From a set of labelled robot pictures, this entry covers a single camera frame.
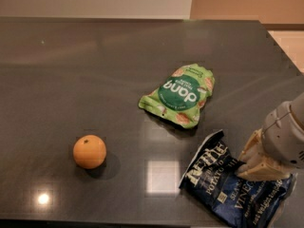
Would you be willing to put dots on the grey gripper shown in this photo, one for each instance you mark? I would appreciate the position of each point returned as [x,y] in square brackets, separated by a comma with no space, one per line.
[282,136]

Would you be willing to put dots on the blue kettle chip bag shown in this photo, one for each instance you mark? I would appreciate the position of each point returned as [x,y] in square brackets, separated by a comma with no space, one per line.
[211,178]

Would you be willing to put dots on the green dang snack bag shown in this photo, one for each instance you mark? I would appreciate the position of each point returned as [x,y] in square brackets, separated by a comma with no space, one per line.
[181,97]

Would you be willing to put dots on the orange fruit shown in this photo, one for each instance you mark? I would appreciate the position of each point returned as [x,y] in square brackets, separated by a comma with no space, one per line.
[89,152]

